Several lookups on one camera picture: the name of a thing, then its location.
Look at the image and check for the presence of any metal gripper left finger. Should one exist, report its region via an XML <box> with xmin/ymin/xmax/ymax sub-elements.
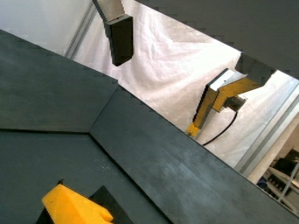
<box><xmin>92</xmin><ymin>0</ymin><xmax>135</xmax><ymax>66</ymax></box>

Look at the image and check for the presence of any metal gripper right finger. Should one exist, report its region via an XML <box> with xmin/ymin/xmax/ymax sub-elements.
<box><xmin>187</xmin><ymin>53</ymin><xmax>276</xmax><ymax>137</ymax></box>

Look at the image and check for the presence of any yellow double-square block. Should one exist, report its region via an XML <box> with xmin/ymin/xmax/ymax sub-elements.
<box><xmin>41</xmin><ymin>184</ymin><xmax>113</xmax><ymax>224</ymax></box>

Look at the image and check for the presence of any white backdrop cloth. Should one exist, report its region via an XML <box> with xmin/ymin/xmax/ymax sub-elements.
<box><xmin>75</xmin><ymin>0</ymin><xmax>299</xmax><ymax>166</ymax></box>

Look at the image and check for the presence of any black cable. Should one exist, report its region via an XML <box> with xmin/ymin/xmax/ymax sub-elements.
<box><xmin>200</xmin><ymin>110</ymin><xmax>239</xmax><ymax>147</ymax></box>

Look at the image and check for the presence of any aluminium frame rail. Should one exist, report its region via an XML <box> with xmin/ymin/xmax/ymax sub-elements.
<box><xmin>235</xmin><ymin>84</ymin><xmax>299</xmax><ymax>177</ymax></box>

